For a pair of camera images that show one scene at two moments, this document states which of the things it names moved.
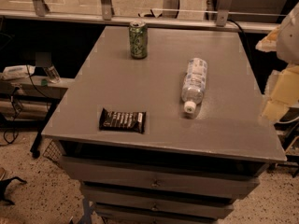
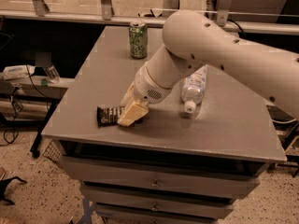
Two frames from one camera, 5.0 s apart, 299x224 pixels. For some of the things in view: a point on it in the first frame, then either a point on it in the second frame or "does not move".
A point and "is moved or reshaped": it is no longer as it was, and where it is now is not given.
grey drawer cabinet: (184, 168) does not move
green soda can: (138, 39) does not move
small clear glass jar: (52, 74) does not move
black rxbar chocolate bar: (122, 120) is moved or reshaped
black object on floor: (4, 184) does not move
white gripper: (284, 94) to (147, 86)
